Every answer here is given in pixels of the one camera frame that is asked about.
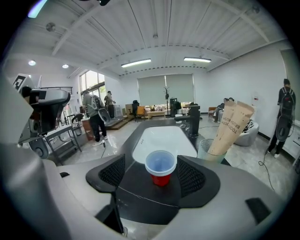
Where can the grey roller blind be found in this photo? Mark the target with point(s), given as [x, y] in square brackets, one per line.
[152, 90]
[180, 87]

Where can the white cabinet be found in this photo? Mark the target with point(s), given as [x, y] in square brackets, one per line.
[291, 143]

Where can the black coat rack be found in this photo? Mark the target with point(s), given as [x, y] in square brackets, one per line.
[166, 96]

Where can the ceiling tube light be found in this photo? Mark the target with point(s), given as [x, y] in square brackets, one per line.
[197, 59]
[136, 63]

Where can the orange chair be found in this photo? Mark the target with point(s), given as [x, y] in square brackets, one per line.
[141, 111]

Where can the grey beanbag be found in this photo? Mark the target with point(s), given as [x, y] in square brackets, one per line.
[248, 138]

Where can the clear plastic cup holder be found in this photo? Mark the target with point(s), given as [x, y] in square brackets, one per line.
[204, 150]

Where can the wooden table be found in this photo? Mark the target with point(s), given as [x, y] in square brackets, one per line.
[155, 113]

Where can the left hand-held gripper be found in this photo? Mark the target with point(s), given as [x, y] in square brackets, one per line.
[20, 82]

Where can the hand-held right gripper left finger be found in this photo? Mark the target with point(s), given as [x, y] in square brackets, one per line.
[75, 178]

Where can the beige toothbrush box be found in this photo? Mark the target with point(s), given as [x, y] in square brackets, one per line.
[243, 117]
[225, 122]

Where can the black sink cabinet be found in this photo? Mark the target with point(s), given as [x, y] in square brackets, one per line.
[145, 199]

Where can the black office chair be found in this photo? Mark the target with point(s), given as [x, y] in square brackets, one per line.
[134, 107]

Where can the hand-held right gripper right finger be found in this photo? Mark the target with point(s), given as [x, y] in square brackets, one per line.
[234, 189]

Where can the white grey backpack rig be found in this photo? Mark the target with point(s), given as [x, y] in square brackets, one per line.
[102, 112]

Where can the white sink basin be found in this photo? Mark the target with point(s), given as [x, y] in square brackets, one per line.
[161, 140]

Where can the black backpack rig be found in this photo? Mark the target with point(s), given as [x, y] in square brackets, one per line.
[284, 122]

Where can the orange sofa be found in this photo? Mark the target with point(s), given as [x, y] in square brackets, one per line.
[211, 111]

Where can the striped cloth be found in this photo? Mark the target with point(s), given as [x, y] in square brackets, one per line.
[249, 125]

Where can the wooden platform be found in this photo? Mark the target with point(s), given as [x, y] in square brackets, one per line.
[119, 123]

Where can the black faucet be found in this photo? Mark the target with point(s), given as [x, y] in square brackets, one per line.
[193, 122]

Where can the black frame metal table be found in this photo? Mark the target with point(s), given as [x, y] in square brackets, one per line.
[63, 131]

